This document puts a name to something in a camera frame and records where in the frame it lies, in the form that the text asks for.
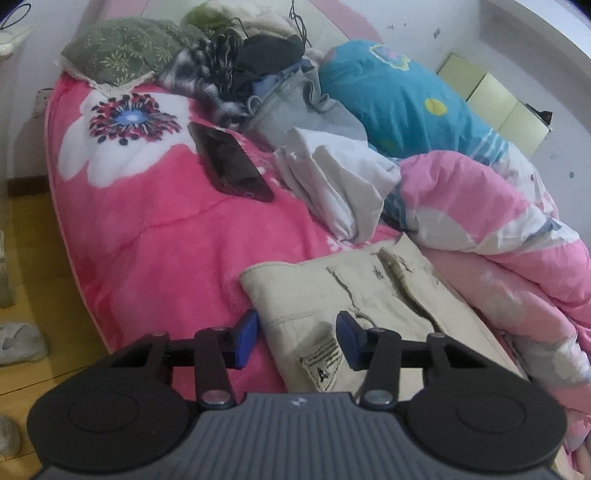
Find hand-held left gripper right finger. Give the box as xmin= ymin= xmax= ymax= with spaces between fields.
xmin=335 ymin=311 xmax=484 ymax=411

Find beige pants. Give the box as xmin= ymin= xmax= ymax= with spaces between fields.
xmin=239 ymin=233 xmax=532 ymax=398

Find blue crumpled garment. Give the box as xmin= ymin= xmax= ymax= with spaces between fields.
xmin=252 ymin=65 xmax=315 ymax=100

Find yellow-green cabinet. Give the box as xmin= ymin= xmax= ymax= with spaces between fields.
xmin=436 ymin=53 xmax=552 ymax=155

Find grey garment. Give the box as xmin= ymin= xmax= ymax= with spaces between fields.
xmin=245 ymin=74 xmax=370 ymax=148

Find black white plaid garment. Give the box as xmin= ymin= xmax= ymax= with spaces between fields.
xmin=159 ymin=34 xmax=252 ymax=130

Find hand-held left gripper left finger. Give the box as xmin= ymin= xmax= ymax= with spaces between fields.
xmin=110 ymin=310 xmax=259 ymax=411

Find black smartphone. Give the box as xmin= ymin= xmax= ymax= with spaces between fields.
xmin=187 ymin=121 xmax=275 ymax=204

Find grey shoe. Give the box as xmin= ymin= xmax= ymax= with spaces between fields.
xmin=0 ymin=412 xmax=22 ymax=456
xmin=0 ymin=322 xmax=48 ymax=366

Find pink floral bed blanket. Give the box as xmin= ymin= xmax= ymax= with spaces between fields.
xmin=44 ymin=69 xmax=416 ymax=398

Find green patterned pillow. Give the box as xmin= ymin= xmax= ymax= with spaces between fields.
xmin=60 ymin=18 xmax=206 ymax=97

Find black crumpled garment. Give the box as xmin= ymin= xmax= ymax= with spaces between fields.
xmin=233 ymin=34 xmax=308 ymax=93

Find pink floral quilt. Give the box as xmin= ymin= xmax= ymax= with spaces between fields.
xmin=383 ymin=150 xmax=591 ymax=467

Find black cable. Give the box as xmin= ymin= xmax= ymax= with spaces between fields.
xmin=288 ymin=0 xmax=312 ymax=44

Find teal dotted pillow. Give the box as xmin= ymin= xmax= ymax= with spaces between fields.
xmin=318 ymin=39 xmax=511 ymax=167

